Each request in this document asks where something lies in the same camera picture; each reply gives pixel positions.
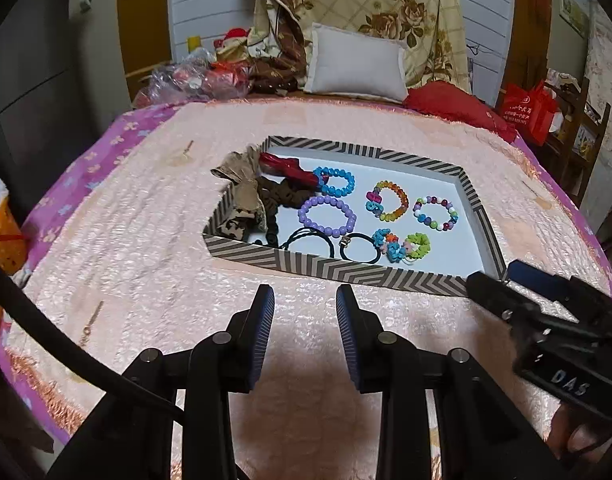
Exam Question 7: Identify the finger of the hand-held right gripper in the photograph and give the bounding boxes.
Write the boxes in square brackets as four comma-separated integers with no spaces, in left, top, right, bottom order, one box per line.
[506,260,573,302]
[466,271,542,323]

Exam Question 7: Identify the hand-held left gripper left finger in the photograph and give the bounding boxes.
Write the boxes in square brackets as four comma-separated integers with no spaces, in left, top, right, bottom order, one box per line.
[46,284,276,480]

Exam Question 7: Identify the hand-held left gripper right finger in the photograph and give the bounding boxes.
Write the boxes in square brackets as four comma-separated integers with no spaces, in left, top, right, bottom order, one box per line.
[335,284,557,480]

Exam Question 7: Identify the striped jewelry box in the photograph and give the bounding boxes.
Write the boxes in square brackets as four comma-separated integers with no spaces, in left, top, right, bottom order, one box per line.
[202,135,508,297]

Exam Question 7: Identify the purple bead bracelet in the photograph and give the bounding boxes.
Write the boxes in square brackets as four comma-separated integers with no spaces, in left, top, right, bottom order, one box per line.
[297,195,358,239]

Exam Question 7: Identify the brown scrunchie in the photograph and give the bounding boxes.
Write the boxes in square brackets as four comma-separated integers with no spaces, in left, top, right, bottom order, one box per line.
[258,177,300,250]

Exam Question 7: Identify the beige ribbon bow hair tie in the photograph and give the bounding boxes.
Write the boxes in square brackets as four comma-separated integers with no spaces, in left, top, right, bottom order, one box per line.
[210,150,273,242]

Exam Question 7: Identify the person's right hand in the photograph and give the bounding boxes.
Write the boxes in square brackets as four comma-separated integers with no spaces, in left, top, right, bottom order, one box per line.
[545,404,612,462]

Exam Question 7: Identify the pink quilted bedspread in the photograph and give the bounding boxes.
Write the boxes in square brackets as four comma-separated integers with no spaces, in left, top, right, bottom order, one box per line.
[0,97,612,480]

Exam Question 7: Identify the wooden shelf rack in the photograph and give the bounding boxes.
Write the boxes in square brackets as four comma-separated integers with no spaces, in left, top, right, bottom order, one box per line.
[541,76,612,207]

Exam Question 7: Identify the red hair clip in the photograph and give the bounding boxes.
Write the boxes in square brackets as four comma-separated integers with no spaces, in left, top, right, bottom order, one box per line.
[258,151,320,187]

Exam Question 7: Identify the red shopping bag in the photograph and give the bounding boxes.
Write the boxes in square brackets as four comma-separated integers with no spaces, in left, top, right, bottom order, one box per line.
[501,80,560,147]

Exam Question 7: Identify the red cushion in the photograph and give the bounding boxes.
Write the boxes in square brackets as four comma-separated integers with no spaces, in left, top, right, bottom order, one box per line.
[402,81,518,144]

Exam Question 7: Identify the purple flowered sheet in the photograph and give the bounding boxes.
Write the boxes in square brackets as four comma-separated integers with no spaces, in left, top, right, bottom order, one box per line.
[0,102,612,446]

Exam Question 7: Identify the red packets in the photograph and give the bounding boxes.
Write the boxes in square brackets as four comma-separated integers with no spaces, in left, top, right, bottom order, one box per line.
[206,57,255,99]

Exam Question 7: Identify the clear plastic bag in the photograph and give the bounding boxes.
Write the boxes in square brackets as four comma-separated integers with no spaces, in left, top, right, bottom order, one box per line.
[145,50,222,105]

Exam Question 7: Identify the white pillow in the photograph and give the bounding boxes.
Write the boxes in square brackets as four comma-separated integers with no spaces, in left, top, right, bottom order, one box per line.
[304,22,410,104]

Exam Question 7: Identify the orange basket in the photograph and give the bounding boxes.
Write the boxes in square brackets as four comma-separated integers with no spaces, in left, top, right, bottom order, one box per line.
[0,180,28,356]

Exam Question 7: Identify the red plush toy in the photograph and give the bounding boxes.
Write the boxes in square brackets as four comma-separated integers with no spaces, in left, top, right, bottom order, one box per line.
[213,27,258,64]

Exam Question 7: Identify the white headboard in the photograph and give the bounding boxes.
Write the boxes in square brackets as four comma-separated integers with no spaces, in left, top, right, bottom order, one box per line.
[168,0,517,111]

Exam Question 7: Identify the black hair tie gold charm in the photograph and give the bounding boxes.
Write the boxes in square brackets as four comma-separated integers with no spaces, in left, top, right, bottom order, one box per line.
[338,232,385,264]

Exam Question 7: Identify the green bead bracelet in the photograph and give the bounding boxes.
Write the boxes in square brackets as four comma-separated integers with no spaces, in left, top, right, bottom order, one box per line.
[403,232,432,261]

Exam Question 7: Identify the plain black hair tie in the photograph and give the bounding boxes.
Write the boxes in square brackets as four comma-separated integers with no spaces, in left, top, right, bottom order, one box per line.
[280,226,337,262]

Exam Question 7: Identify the blue flower bead bracelet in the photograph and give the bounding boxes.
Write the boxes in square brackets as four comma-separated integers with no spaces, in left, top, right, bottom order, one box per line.
[372,228,412,263]

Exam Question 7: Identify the white multicolour bead bracelet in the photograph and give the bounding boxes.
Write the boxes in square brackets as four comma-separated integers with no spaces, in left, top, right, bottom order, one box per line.
[412,196,459,232]

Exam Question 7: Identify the orange yellow bead bracelet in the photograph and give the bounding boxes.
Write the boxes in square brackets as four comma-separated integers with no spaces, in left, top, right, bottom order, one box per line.
[365,180,410,223]

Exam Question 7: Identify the black cable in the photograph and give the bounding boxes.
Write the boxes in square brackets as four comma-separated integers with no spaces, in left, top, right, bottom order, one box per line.
[0,250,188,427]

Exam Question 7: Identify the framed wall picture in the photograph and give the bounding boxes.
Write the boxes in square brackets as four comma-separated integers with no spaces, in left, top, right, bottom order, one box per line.
[558,0,590,39]

